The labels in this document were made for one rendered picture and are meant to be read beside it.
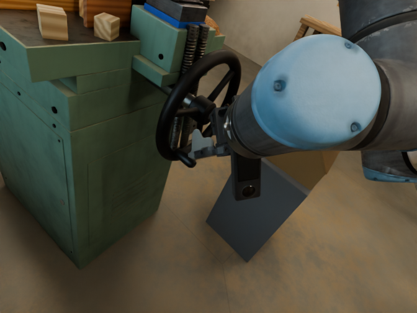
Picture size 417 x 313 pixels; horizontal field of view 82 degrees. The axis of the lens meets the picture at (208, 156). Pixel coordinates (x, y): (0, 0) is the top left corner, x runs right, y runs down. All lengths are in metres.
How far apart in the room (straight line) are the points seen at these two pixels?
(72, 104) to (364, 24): 0.50
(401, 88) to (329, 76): 0.08
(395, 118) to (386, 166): 0.60
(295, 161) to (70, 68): 0.76
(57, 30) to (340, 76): 0.45
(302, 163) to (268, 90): 0.77
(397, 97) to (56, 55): 0.48
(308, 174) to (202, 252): 0.64
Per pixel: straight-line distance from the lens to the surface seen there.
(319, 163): 0.94
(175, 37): 0.54
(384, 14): 0.32
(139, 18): 0.61
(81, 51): 0.53
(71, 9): 0.69
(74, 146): 0.64
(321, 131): 0.20
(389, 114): 0.26
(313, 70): 0.21
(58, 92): 0.59
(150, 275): 1.19
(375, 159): 0.87
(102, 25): 0.57
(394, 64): 0.29
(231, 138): 0.31
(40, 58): 0.51
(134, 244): 1.24
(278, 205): 1.04
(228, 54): 0.54
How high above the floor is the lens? 1.10
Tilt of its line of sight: 39 degrees down
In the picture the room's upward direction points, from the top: 23 degrees clockwise
